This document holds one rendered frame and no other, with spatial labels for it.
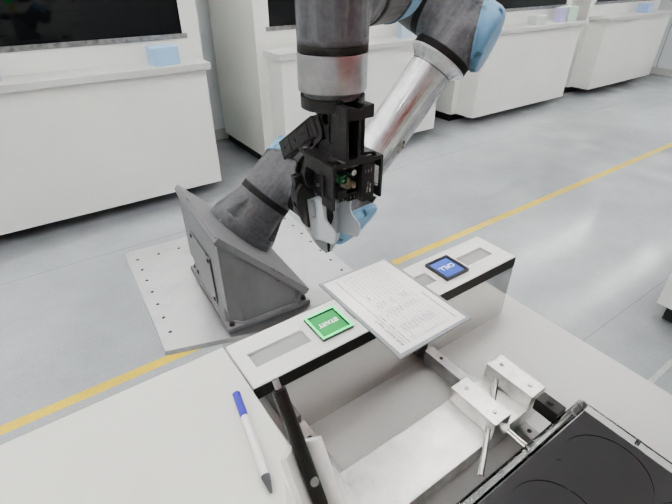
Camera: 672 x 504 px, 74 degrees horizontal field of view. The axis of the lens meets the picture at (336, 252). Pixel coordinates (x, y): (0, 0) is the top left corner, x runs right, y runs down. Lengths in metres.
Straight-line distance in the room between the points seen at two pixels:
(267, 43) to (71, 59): 1.30
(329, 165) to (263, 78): 3.19
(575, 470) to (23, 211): 3.05
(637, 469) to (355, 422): 0.37
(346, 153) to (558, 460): 0.47
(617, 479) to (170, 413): 0.55
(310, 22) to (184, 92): 2.75
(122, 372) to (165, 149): 1.64
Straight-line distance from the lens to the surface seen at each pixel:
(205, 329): 0.93
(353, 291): 0.76
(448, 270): 0.83
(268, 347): 0.67
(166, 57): 3.16
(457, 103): 5.15
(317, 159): 0.50
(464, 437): 0.69
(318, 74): 0.48
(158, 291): 1.06
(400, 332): 0.69
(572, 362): 0.94
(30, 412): 2.14
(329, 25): 0.47
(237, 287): 0.86
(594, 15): 6.92
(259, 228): 0.93
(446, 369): 0.81
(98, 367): 2.18
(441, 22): 0.91
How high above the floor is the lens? 1.43
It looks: 33 degrees down
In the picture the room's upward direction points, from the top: straight up
